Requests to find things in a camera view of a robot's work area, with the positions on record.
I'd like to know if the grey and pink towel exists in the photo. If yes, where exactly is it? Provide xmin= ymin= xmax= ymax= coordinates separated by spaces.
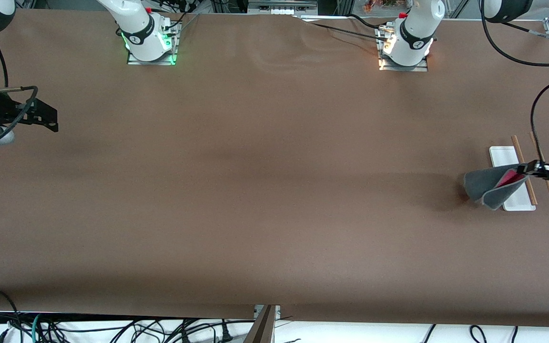
xmin=463 ymin=163 xmax=529 ymax=211

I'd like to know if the metal frame post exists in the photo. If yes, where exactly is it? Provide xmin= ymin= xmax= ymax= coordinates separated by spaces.
xmin=244 ymin=305 xmax=281 ymax=343

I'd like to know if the black cable on table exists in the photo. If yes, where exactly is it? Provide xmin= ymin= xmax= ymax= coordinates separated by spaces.
xmin=348 ymin=13 xmax=394 ymax=31
xmin=298 ymin=18 xmax=392 ymax=42

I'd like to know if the white power strip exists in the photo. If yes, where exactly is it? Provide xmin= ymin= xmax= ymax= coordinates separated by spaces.
xmin=248 ymin=0 xmax=319 ymax=16

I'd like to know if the brown table cover sheet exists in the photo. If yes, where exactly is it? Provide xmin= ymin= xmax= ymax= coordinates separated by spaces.
xmin=0 ymin=9 xmax=549 ymax=328

